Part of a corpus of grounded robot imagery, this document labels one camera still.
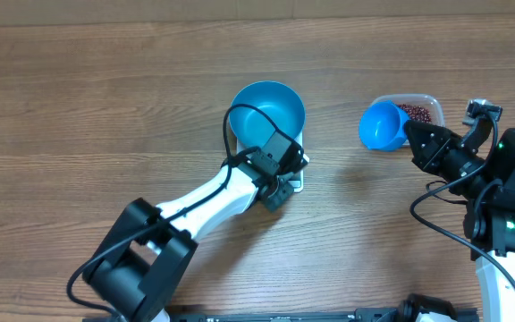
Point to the blue plastic measuring scoop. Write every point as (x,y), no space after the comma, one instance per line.
(381,127)

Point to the red adzuki beans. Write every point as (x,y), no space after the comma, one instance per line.
(416,113)

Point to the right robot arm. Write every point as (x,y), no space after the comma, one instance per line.
(479,168)

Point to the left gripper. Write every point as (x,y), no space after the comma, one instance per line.
(283,193)

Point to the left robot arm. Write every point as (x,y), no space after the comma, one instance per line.
(137,267)

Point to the clear plastic food container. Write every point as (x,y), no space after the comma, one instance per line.
(424,100)

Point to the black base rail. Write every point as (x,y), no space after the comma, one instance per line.
(415,308)

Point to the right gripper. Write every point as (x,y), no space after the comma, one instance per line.
(430,159)

